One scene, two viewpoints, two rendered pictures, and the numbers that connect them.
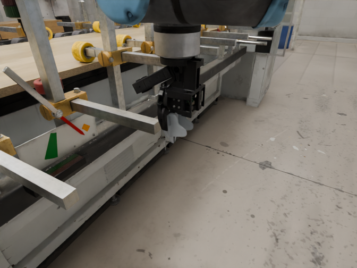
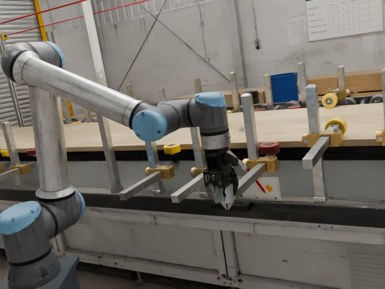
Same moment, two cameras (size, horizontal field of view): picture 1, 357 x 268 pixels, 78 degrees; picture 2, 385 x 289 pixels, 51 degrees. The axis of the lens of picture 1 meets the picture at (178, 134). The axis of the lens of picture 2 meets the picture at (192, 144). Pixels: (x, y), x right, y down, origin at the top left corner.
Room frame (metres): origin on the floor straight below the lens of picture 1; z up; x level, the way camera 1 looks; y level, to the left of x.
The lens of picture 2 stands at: (0.44, -1.20, 1.32)
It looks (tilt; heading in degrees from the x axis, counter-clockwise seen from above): 13 degrees down; 92
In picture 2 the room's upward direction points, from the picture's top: 9 degrees counter-clockwise
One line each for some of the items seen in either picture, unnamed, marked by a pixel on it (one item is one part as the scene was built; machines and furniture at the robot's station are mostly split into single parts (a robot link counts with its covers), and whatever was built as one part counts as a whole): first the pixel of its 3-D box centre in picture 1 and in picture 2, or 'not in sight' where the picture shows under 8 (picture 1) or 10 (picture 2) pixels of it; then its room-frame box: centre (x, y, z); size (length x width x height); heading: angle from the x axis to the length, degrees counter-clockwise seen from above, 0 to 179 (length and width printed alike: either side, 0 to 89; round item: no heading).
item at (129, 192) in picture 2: not in sight; (152, 179); (0.18, 0.51, 0.80); 0.44 x 0.03 x 0.04; 61
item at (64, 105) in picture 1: (64, 104); (260, 164); (0.64, 0.35, 0.85); 0.14 x 0.06 x 0.05; 151
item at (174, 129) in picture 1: (176, 130); (219, 197); (0.45, 0.01, 0.86); 0.06 x 0.03 x 0.09; 61
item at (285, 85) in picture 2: not in sight; (285, 93); (2.01, 6.16, 0.36); 0.59 x 0.57 x 0.73; 58
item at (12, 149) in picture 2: not in sight; (15, 160); (-0.70, 1.08, 0.86); 0.04 x 0.04 x 0.48; 61
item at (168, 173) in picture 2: not in sight; (159, 172); (0.20, 0.59, 0.81); 0.14 x 0.06 x 0.05; 151
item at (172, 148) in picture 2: not in sight; (173, 155); (0.27, 0.68, 0.85); 0.08 x 0.08 x 0.11
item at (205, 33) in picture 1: (218, 34); not in sight; (1.48, -0.24, 0.95); 0.37 x 0.03 x 0.03; 61
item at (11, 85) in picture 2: not in sight; (14, 88); (-1.31, 2.69, 1.25); 0.15 x 0.08 x 1.10; 151
